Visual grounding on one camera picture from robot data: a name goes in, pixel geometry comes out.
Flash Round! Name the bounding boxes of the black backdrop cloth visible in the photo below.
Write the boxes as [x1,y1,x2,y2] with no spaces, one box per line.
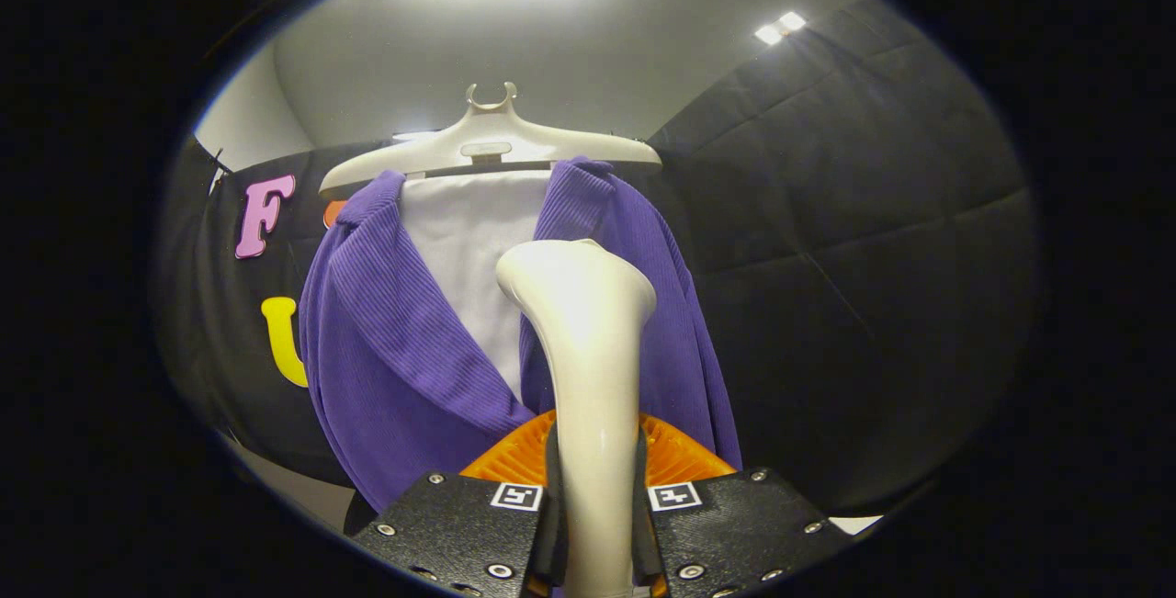
[156,139,405,489]

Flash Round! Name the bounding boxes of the white plastic hanger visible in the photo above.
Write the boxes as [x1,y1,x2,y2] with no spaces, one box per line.
[319,82,662,195]

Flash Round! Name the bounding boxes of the twin ceiling light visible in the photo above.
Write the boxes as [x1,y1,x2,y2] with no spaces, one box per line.
[753,10,808,46]

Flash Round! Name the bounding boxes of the white garment steamer head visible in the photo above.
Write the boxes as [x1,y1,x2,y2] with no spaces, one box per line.
[496,238,658,598]

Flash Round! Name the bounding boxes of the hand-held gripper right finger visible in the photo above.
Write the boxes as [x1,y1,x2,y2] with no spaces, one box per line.
[634,412,851,598]

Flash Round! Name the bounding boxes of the purple corduroy jacket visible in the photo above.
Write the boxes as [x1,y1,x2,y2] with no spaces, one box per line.
[299,157,743,514]

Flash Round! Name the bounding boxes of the grey cabinet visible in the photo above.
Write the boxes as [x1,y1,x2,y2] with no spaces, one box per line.
[220,433,359,535]

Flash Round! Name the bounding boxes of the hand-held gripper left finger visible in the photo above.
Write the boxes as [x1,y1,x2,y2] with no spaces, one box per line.
[354,410,566,598]

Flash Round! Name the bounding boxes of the black quilted curtain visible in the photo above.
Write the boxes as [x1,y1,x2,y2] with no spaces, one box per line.
[648,0,1044,516]

